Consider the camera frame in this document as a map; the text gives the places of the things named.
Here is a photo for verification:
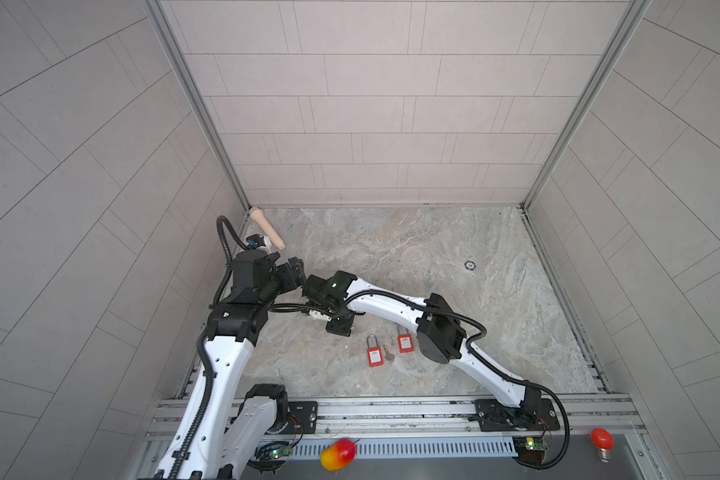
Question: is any red padlock with label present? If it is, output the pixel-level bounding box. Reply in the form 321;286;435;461
397;325;415;354

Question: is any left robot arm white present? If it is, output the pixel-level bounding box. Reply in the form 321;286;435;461
152;208;305;479

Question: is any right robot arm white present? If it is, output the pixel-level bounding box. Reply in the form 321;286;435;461
269;271;571;471

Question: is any beige cylinder peg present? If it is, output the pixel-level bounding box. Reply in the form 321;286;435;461
249;207;286;251

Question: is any red yellow mango toy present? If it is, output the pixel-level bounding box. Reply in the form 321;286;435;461
319;439;357;472

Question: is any red light bulb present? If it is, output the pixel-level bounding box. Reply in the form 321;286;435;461
590;428;615;463

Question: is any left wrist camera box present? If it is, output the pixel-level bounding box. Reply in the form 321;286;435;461
246;234;273;253

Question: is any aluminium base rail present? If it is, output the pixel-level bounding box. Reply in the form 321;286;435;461
133;392;655;480

